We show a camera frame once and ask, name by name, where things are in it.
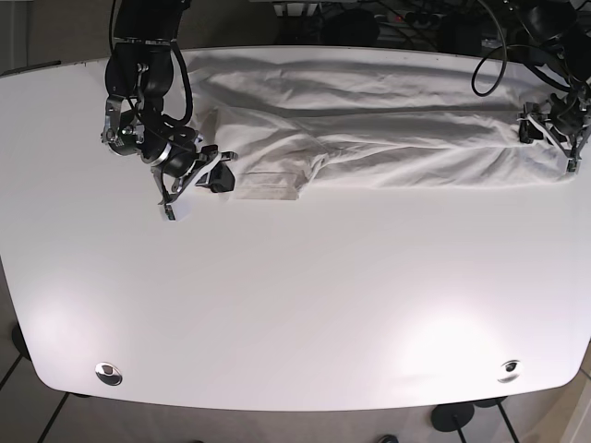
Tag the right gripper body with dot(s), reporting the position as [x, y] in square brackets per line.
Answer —
[172, 154]

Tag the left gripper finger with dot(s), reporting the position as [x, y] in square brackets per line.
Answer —
[572, 165]
[528, 133]

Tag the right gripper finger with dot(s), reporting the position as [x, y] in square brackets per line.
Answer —
[219, 180]
[175, 211]

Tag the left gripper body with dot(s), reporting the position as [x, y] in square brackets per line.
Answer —
[564, 122]

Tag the white T-shirt yellow patch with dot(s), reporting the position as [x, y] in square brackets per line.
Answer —
[364, 118]

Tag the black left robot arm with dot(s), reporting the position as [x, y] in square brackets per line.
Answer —
[559, 55]

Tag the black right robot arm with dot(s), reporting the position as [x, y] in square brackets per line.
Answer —
[150, 104]

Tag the left silver table grommet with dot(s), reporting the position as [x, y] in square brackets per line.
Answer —
[108, 374]

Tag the silver table grommet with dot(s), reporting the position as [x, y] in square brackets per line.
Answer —
[510, 371]
[108, 374]

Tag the right silver table grommet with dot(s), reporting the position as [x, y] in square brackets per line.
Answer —
[510, 371]

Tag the black round stand base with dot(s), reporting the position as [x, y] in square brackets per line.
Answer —
[452, 417]

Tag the blue shoe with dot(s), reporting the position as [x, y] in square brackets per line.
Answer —
[389, 439]

